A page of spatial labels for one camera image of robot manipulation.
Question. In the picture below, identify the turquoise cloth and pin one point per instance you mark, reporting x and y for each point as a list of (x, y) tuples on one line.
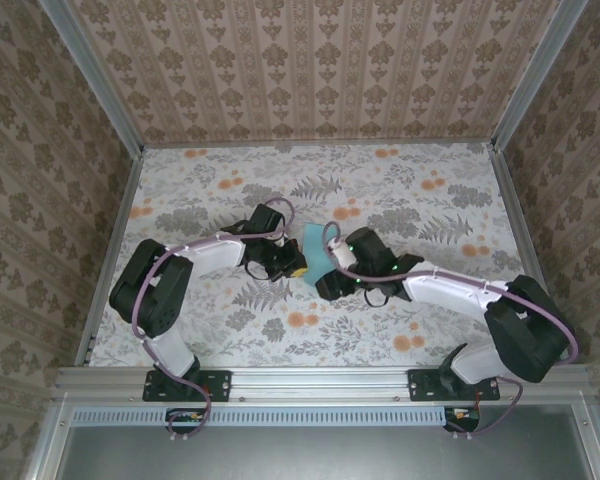
[(315, 255)]

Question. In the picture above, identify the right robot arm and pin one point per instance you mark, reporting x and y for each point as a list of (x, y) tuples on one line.
[(445, 290)]

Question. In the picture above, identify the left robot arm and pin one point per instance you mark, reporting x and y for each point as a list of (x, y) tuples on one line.
[(215, 255)]

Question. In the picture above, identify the grey metal sheet panel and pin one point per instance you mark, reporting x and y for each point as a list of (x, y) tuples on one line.
[(305, 455)]

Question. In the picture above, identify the aluminium base beam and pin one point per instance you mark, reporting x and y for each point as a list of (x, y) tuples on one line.
[(320, 382)]

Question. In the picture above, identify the thin aluminium wall-side rail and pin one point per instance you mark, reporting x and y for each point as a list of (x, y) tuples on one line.
[(320, 145)]

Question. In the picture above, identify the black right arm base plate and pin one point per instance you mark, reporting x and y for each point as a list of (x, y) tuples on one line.
[(422, 385)]

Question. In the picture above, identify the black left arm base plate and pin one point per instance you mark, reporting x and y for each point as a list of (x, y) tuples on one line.
[(215, 385)]

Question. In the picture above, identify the aluminium side rail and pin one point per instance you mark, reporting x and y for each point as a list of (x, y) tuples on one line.
[(525, 235), (110, 250)]

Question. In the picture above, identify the aluminium corner post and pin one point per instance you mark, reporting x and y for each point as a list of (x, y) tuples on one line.
[(99, 85), (535, 75)]

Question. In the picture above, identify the aluminium panel edge rail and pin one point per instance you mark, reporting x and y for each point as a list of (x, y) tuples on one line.
[(594, 440), (47, 440)]

